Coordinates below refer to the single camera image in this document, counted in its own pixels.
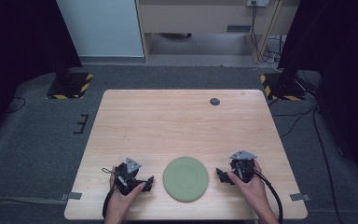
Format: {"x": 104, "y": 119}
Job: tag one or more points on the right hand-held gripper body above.
{"x": 243, "y": 168}

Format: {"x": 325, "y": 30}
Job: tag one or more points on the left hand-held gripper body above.
{"x": 127, "y": 175}

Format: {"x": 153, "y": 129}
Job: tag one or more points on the green round plate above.
{"x": 185, "y": 179}

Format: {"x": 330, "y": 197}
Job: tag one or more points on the person's right hand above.
{"x": 251, "y": 191}

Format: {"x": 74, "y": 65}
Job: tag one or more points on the person's left hand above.
{"x": 122, "y": 200}

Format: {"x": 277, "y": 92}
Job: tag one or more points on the grey tape strip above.
{"x": 73, "y": 196}
{"x": 300, "y": 197}

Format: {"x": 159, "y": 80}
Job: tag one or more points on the grey round table cap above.
{"x": 214, "y": 101}

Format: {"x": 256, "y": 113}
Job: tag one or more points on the striped black stand base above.
{"x": 70, "y": 87}
{"x": 281, "y": 88}

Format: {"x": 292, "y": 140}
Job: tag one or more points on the black curtain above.
{"x": 338, "y": 62}
{"x": 15, "y": 46}

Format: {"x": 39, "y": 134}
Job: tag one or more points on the grey power strip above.
{"x": 257, "y": 2}

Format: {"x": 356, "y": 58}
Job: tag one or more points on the white wall panel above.
{"x": 99, "y": 28}

